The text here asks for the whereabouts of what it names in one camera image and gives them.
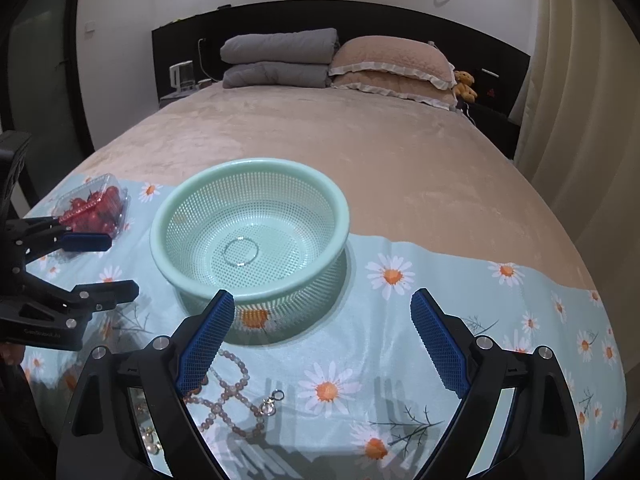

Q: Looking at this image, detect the white bedside device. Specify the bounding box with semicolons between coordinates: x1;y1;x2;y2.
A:
169;61;196;94

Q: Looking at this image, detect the upper grey folded pillow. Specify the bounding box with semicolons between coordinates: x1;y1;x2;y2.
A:
220;27;338;65

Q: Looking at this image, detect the silver oval pendant charm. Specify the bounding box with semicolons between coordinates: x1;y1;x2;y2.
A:
259;389;285;417

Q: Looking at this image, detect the upper beige ruffled pillow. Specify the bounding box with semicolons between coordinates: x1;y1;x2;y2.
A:
329;36;457;90

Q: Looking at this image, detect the light blue daisy cloth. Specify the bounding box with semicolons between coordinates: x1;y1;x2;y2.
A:
28;181;626;479

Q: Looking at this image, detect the beige bed blanket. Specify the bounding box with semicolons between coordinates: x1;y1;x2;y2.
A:
29;79;601;291

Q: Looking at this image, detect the black headboard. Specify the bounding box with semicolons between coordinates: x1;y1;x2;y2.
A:
152;0;530;159

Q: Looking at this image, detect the cream curtain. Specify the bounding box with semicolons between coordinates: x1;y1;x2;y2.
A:
508;0;640;291

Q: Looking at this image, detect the small brown teddy bear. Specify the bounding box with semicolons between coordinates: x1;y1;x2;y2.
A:
454;70;477;103

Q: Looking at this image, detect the grey folded pillow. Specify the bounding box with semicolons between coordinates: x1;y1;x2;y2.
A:
220;27;338;65
222;62;329;89

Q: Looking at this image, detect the lower beige ruffled pillow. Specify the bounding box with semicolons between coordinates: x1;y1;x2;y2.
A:
332;70;457;110

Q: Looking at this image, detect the clear box of cherry tomatoes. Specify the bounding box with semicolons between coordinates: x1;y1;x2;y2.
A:
52;174;129;238

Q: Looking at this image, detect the lower grey folded pillow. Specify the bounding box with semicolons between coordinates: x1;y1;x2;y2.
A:
222;62;329;89

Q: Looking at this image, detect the mint green plastic colander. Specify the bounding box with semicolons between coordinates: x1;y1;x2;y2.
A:
150;158;350;306

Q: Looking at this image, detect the beige ruffled pillow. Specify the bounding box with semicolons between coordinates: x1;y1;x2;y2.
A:
329;36;457;90
332;70;457;110

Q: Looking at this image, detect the thin silver bangle ring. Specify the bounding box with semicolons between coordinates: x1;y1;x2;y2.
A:
222;237;260;269

